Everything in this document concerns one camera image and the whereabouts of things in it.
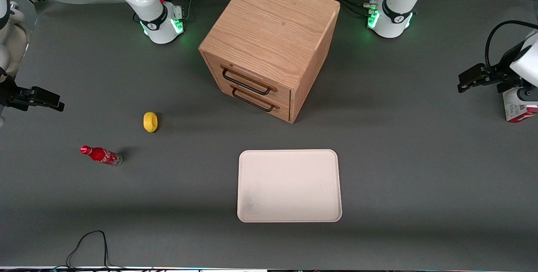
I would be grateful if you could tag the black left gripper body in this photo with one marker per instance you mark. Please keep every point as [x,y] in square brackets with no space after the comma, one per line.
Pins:
[499,73]

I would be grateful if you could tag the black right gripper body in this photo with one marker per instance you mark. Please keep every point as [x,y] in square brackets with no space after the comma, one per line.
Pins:
[9,94]

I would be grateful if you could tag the red tartan cookie box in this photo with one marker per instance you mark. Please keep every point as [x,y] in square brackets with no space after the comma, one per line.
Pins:
[521,112]

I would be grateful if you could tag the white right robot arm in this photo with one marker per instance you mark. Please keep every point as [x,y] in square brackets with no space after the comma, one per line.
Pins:
[147,3]

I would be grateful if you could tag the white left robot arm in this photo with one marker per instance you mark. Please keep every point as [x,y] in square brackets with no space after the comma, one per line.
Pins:
[395,17]

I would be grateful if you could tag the cream plastic tray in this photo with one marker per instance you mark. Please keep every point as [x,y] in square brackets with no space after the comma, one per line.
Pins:
[290,186]

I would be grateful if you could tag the red cola bottle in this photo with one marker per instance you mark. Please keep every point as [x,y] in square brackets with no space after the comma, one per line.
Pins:
[101,154]

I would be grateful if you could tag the yellow lemon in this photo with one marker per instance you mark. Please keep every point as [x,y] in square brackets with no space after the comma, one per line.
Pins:
[150,121]

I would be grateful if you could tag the wooden drawer front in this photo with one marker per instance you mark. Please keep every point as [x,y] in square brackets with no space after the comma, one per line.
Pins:
[277,93]
[281,112]

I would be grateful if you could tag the wooden drawer cabinet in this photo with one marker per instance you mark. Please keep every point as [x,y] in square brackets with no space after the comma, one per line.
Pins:
[273,24]

